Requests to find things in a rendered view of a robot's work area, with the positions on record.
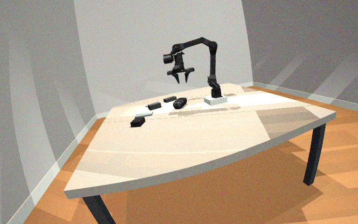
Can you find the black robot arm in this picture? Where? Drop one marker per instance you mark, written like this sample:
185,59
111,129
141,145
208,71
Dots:
168,58

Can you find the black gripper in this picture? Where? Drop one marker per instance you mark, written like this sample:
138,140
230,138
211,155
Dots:
187,71

